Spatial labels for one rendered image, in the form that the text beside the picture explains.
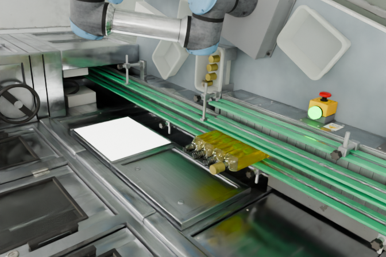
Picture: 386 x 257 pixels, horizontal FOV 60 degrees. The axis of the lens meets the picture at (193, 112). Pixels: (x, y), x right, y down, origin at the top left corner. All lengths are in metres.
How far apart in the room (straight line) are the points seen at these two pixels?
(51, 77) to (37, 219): 0.90
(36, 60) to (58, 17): 2.97
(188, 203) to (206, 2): 0.69
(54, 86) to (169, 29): 0.94
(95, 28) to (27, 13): 3.53
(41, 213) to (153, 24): 0.76
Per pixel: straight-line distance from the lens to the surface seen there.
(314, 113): 1.21
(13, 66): 1.91
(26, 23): 4.75
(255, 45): 1.32
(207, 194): 1.25
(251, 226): 1.20
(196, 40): 1.22
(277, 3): 1.26
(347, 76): 1.25
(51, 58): 1.94
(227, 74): 1.51
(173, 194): 1.24
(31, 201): 1.37
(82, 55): 1.99
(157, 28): 1.22
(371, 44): 1.21
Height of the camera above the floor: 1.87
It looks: 38 degrees down
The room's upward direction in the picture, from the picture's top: 105 degrees counter-clockwise
